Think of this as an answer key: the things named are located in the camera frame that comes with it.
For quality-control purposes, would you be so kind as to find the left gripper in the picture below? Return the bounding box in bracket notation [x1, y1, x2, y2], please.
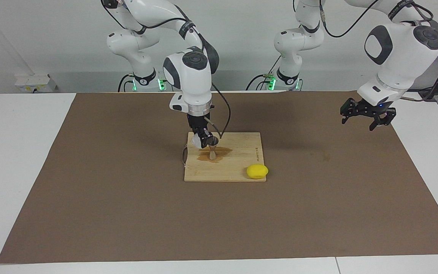
[340, 98, 397, 131]

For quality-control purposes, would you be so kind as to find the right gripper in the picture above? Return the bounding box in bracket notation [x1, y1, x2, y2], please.
[187, 113, 212, 132]

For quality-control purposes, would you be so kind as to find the wooden cutting board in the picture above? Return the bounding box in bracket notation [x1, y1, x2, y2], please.
[181, 132, 267, 183]

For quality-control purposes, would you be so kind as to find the yellow lemon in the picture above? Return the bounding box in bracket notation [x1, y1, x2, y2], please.
[246, 164, 269, 180]

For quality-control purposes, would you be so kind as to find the white socket box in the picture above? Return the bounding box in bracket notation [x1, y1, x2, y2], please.
[14, 74, 58, 93]

